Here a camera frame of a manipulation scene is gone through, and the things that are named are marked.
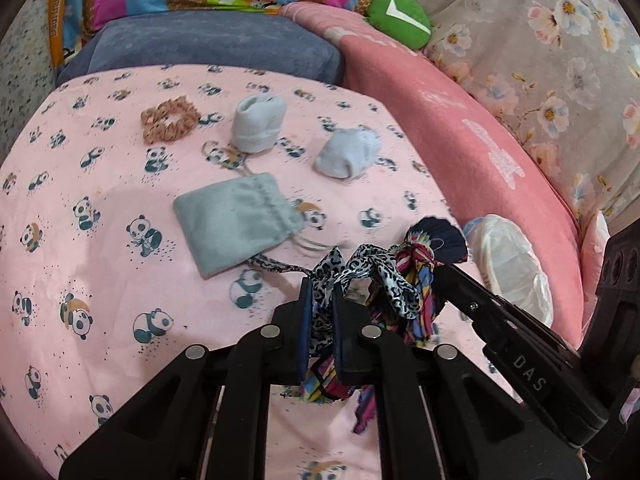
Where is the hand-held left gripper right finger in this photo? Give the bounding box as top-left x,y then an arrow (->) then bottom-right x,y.
332,285 -> 587,480

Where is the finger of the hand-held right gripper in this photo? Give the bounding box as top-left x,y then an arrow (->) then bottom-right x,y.
436,263 -> 584,362
461,304 -> 627,462

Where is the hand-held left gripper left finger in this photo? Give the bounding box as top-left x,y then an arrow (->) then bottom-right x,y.
57,277 -> 314,480

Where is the white plastic bag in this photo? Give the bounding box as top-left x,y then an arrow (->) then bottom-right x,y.
462,213 -> 555,329

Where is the leopard print ribbon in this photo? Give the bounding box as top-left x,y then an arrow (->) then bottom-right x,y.
250,243 -> 426,366

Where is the navy pleated cloth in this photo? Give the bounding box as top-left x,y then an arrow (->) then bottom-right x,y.
407,215 -> 469,265

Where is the multicoloured patterned cloth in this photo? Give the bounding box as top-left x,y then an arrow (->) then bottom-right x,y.
298,232 -> 447,435

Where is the pink quilted pillow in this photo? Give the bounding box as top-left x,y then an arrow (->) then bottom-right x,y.
579,209 -> 612,282

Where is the pale green-grey fabric pouch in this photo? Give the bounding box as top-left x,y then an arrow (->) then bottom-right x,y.
172,172 -> 306,279

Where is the light blue sock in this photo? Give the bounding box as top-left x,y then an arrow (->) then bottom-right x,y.
313,127 -> 381,181
230,95 -> 287,154

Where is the pink blanket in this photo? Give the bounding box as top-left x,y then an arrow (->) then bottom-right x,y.
277,1 -> 584,292

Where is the pink panda print cloth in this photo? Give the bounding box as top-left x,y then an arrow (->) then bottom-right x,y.
0,62 -> 527,480

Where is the beige scrunchie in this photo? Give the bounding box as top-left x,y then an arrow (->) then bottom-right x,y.
139,94 -> 201,145

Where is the grey floral blanket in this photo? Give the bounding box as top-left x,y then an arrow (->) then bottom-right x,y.
395,0 -> 640,234

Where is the green round cushion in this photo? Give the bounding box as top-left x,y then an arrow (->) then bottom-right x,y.
367,0 -> 434,52

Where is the blue-grey velvet cushion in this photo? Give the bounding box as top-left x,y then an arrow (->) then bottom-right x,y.
55,22 -> 346,89

